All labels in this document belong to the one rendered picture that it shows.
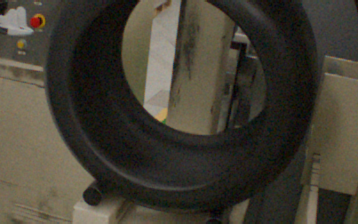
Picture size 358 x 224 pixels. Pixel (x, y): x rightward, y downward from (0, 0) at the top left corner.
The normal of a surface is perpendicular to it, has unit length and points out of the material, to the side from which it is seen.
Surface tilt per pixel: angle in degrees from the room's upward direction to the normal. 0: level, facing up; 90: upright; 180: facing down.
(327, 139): 90
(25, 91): 90
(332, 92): 90
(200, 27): 90
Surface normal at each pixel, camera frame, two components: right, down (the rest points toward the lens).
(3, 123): -0.27, 0.32
